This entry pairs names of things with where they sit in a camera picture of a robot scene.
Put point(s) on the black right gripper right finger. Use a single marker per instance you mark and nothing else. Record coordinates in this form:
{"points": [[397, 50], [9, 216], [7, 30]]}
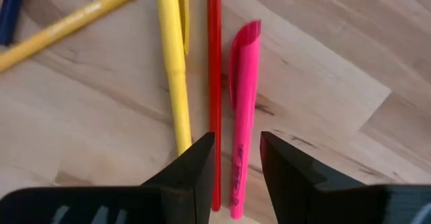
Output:
{"points": [[303, 190]]}

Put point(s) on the pink highlighter pen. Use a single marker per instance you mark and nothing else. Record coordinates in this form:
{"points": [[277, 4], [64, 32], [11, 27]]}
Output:
{"points": [[245, 82]]}

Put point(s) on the yellow pencil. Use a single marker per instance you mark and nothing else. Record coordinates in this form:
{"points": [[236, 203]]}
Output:
{"points": [[67, 24]]}

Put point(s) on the yellow highlighter pen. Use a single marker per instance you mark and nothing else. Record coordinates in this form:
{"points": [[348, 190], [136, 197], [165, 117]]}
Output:
{"points": [[173, 49]]}

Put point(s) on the red pencil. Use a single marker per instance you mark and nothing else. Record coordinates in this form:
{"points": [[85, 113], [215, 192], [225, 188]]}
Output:
{"points": [[214, 49]]}

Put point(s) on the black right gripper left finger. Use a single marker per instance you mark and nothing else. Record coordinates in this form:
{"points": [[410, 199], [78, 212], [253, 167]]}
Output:
{"points": [[168, 204]]}

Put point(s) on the dark purple pencil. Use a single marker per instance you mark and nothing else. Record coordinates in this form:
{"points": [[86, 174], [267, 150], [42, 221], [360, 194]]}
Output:
{"points": [[10, 12]]}

